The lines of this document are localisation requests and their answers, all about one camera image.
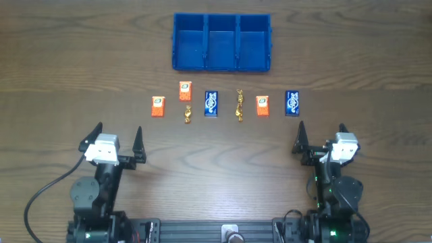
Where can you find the orange candy box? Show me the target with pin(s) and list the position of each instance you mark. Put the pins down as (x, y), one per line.
(158, 107)
(185, 91)
(262, 106)

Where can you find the blue candy pack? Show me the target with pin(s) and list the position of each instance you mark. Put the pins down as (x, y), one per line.
(292, 103)
(211, 104)

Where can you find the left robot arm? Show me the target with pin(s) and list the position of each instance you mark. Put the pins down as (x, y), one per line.
(101, 189)

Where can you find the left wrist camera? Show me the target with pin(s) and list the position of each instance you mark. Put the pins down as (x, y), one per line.
(103, 148)

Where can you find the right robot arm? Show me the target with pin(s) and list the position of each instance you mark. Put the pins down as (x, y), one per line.
(337, 202)

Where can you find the mounting rail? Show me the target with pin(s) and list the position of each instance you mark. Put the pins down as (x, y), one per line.
(202, 231)

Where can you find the gold candy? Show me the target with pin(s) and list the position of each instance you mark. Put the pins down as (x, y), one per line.
(239, 113)
(239, 96)
(187, 114)

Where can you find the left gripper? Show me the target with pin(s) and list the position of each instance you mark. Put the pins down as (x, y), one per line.
(126, 162)

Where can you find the blue tray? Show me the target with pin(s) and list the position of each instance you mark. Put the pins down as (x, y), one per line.
(221, 50)

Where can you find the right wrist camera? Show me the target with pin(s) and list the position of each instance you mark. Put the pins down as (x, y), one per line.
(344, 148)

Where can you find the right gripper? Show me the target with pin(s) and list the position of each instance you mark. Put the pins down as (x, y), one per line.
(314, 156)

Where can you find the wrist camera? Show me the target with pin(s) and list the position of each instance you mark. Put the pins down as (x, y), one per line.
(344, 148)
(103, 148)

